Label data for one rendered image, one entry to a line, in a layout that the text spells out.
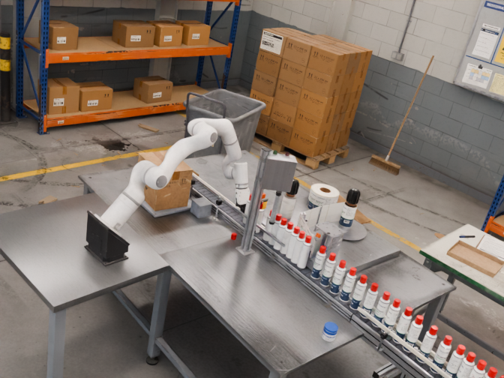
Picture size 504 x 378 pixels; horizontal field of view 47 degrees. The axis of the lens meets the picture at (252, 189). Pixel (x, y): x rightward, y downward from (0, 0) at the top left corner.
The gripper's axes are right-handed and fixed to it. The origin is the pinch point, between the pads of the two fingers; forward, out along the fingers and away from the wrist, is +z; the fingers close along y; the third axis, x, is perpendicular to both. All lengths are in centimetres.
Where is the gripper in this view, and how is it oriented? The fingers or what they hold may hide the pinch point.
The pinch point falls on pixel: (242, 211)
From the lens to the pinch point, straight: 368.7
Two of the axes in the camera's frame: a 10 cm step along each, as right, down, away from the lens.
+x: -6.5, -1.2, 7.5
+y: 7.6, -1.6, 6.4
